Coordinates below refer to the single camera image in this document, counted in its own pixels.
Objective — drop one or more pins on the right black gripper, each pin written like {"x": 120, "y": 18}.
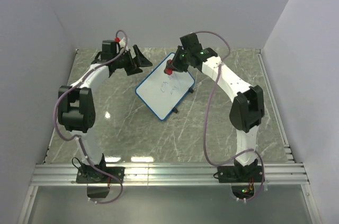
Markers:
{"x": 175, "y": 63}

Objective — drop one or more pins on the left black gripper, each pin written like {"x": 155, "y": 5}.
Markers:
{"x": 140, "y": 59}

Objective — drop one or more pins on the red bone-shaped eraser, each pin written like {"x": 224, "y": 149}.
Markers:
{"x": 169, "y": 68}

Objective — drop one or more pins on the blue framed whiteboard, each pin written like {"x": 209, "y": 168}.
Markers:
{"x": 161, "y": 92}

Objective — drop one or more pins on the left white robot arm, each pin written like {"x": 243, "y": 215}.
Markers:
{"x": 75, "y": 109}

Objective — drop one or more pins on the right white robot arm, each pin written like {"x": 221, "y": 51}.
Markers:
{"x": 247, "y": 101}

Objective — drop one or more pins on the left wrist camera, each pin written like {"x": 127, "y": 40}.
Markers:
{"x": 123, "y": 42}

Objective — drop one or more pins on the whiteboard wire stand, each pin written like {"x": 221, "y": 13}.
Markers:
{"x": 182, "y": 100}

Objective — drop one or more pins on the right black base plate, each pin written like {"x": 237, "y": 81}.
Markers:
{"x": 239, "y": 174}

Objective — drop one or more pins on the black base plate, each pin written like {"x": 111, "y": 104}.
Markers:
{"x": 88, "y": 175}
{"x": 239, "y": 174}

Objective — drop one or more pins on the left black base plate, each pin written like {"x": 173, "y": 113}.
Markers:
{"x": 88, "y": 175}

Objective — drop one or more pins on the aluminium rail frame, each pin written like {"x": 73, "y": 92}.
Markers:
{"x": 166, "y": 177}

